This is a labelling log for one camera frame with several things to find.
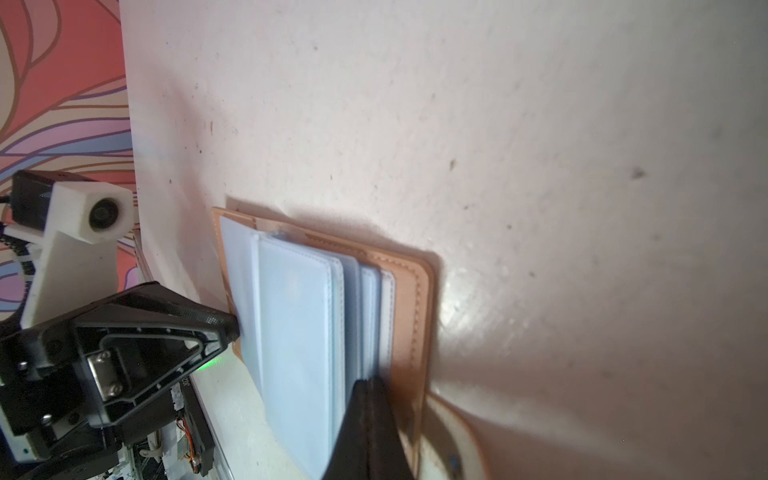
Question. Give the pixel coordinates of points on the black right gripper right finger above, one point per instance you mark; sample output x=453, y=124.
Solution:
x=387, y=455

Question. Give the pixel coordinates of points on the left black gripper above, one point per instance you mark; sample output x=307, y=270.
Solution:
x=66, y=383

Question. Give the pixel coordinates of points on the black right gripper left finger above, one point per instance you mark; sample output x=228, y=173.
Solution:
x=350, y=455

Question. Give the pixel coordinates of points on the tan leather card holder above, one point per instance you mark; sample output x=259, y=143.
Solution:
x=317, y=313

